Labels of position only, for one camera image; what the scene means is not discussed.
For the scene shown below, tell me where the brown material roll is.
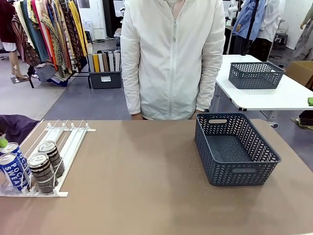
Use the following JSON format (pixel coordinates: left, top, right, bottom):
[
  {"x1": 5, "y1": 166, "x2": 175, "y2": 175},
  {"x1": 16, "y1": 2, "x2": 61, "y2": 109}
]
[{"x1": 102, "y1": 53, "x2": 110, "y2": 72}]

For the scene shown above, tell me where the white material roll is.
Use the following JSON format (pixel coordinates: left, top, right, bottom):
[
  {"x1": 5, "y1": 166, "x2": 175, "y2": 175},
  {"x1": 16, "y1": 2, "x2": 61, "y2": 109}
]
[
  {"x1": 97, "y1": 53, "x2": 105, "y2": 72},
  {"x1": 113, "y1": 51, "x2": 121, "y2": 71}
]

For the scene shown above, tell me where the blue Pocari Sweat can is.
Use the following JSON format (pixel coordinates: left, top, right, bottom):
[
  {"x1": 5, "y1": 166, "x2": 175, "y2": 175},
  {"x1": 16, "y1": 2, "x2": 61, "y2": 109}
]
[
  {"x1": 0, "y1": 152, "x2": 31, "y2": 192},
  {"x1": 0, "y1": 142, "x2": 32, "y2": 178}
]

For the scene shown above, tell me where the black garment stand pole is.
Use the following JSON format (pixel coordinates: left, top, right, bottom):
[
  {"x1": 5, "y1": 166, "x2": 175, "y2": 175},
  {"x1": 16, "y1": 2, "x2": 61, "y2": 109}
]
[{"x1": 241, "y1": 0, "x2": 260, "y2": 56}]

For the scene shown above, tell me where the person torso in white jacket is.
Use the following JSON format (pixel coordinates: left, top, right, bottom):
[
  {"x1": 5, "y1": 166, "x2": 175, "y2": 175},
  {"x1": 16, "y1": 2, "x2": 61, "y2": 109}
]
[{"x1": 120, "y1": 0, "x2": 226, "y2": 120}]

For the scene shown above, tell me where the person right forearm white sleeve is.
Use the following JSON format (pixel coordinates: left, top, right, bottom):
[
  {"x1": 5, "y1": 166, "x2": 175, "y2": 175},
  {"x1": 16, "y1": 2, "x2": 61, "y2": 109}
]
[{"x1": 124, "y1": 73, "x2": 143, "y2": 115}]

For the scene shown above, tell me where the grey fabric pile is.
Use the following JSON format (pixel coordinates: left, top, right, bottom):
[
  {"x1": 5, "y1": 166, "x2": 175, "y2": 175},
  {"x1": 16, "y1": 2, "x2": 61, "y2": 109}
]
[{"x1": 35, "y1": 64, "x2": 59, "y2": 83}]

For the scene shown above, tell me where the orange hanging garment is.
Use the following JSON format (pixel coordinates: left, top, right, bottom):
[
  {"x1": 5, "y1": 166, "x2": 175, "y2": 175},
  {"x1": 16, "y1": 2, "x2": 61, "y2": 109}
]
[{"x1": 45, "y1": 29, "x2": 59, "y2": 71}]

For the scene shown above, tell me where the black Pepsi can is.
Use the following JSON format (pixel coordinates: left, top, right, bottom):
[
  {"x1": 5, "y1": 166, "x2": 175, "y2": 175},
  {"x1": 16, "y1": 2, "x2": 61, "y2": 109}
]
[
  {"x1": 26, "y1": 152, "x2": 59, "y2": 194},
  {"x1": 38, "y1": 140, "x2": 66, "y2": 177}
]

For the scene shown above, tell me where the grey step stool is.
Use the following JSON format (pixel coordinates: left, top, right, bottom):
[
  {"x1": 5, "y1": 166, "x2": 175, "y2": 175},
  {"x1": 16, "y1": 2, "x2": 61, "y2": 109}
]
[{"x1": 273, "y1": 30, "x2": 290, "y2": 51}]

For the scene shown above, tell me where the yellow hanging garment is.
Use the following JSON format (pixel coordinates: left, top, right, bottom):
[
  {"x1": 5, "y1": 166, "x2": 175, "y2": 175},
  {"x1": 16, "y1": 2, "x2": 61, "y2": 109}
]
[{"x1": 68, "y1": 0, "x2": 88, "y2": 57}]

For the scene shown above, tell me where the grey plastic storage bin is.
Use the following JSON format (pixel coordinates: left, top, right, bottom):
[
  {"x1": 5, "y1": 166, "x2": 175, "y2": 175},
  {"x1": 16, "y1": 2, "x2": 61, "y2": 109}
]
[{"x1": 88, "y1": 70, "x2": 122, "y2": 90}]

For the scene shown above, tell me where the white can dispenser rack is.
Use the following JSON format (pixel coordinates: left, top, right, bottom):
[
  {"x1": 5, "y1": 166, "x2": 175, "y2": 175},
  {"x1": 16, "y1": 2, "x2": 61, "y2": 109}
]
[{"x1": 0, "y1": 119, "x2": 96, "y2": 198}]

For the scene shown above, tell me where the dark grey plastic lattice basket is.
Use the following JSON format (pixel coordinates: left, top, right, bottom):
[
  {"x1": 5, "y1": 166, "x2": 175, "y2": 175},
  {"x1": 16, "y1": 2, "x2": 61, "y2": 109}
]
[
  {"x1": 228, "y1": 62, "x2": 286, "y2": 90},
  {"x1": 194, "y1": 112, "x2": 282, "y2": 187}
]

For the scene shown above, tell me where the black clothes rack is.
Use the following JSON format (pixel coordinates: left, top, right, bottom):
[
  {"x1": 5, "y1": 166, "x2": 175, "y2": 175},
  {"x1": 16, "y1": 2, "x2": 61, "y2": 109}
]
[{"x1": 14, "y1": 0, "x2": 92, "y2": 89}]

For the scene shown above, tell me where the person left forearm white sleeve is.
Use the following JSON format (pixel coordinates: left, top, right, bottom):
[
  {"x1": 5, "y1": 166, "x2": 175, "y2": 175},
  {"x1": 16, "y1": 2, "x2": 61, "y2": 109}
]
[{"x1": 195, "y1": 70, "x2": 223, "y2": 111}]

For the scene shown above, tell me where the teal hanging garment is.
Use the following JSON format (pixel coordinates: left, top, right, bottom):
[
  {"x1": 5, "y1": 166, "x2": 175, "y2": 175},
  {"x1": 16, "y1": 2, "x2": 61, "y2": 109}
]
[{"x1": 21, "y1": 0, "x2": 50, "y2": 62}]

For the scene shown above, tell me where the beige hanging garment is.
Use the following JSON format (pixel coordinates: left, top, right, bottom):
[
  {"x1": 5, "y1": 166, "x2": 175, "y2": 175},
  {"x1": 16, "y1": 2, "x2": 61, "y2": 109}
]
[{"x1": 13, "y1": 0, "x2": 34, "y2": 49}]

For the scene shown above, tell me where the background work table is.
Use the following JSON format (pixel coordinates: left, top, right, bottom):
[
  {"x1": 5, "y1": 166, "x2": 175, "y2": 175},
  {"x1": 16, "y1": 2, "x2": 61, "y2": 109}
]
[{"x1": 113, "y1": 27, "x2": 122, "y2": 53}]

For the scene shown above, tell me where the white side table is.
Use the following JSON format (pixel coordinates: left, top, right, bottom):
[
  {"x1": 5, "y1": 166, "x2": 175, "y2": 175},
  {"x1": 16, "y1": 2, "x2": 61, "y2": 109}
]
[{"x1": 210, "y1": 54, "x2": 313, "y2": 129}]

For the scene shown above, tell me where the brown cardboard box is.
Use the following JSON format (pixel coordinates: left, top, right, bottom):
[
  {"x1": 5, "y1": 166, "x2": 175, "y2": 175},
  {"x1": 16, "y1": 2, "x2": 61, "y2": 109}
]
[{"x1": 285, "y1": 60, "x2": 313, "y2": 90}]

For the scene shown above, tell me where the mannequin in maroon dress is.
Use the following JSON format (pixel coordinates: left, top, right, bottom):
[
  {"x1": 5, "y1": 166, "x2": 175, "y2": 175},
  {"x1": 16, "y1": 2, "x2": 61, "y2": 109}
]
[{"x1": 0, "y1": 0, "x2": 30, "y2": 84}]

